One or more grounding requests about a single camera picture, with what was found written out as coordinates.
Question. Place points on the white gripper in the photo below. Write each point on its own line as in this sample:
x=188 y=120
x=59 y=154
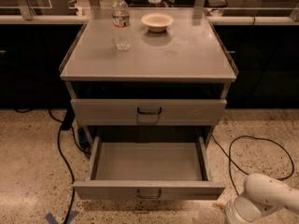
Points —
x=233 y=211

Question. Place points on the grey drawer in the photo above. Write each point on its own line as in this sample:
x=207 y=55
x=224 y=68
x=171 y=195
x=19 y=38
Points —
x=149 y=171
x=163 y=112

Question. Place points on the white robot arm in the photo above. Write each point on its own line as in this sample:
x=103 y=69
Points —
x=262 y=196

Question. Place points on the grey top drawer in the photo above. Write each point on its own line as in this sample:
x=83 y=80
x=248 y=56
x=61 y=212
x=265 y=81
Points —
x=163 y=112

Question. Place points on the grey metal drawer cabinet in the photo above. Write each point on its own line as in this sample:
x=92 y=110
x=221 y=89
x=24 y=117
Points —
x=185 y=62

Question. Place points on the blue tape cross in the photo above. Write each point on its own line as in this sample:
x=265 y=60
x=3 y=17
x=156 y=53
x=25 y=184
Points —
x=51 y=219

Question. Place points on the blue power strip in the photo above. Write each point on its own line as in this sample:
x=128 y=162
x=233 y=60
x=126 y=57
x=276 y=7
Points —
x=82 y=139

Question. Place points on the white counter ledge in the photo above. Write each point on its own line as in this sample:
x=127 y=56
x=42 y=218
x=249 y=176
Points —
x=269 y=21

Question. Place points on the clear plastic water bottle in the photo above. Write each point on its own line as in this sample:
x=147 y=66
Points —
x=121 y=25

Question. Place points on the beige paper bowl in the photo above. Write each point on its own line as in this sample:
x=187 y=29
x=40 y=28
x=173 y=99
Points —
x=157 y=22

